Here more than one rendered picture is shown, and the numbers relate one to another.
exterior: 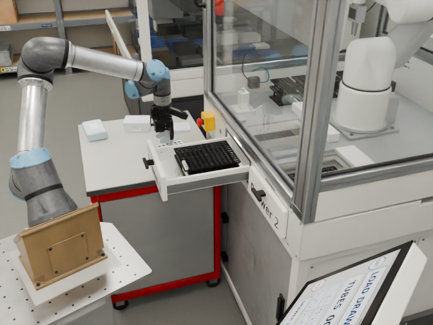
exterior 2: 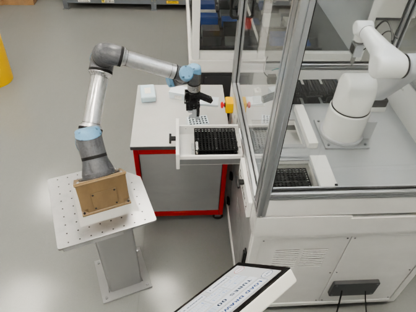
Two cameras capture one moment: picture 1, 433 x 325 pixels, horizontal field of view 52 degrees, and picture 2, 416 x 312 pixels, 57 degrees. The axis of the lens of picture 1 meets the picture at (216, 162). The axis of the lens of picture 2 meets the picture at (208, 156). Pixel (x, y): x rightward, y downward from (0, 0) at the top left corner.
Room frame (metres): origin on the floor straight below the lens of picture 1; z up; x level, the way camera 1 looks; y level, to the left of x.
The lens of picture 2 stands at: (0.01, -0.25, 2.23)
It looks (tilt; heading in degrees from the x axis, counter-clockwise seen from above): 44 degrees down; 12
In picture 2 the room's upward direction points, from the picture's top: 3 degrees clockwise
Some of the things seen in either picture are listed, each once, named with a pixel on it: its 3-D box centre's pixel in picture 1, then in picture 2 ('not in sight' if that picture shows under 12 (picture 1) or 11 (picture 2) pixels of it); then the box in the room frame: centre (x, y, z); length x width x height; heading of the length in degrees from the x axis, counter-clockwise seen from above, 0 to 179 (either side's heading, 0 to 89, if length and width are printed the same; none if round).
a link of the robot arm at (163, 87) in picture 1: (160, 81); (193, 74); (1.74, 0.23, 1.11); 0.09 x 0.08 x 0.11; 131
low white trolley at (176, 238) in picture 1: (151, 208); (181, 155); (1.83, 0.34, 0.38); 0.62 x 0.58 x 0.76; 18
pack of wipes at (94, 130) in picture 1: (94, 129); (147, 93); (1.94, 0.60, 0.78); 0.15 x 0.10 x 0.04; 25
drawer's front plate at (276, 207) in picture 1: (266, 200); (245, 186); (1.24, -0.17, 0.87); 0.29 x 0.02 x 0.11; 18
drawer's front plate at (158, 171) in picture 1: (156, 168); (177, 142); (1.44, 0.23, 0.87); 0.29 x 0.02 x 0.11; 18
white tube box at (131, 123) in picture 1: (137, 123); (179, 93); (2.00, 0.40, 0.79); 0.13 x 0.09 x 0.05; 91
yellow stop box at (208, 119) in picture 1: (207, 121); (228, 104); (1.84, 0.04, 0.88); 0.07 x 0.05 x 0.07; 18
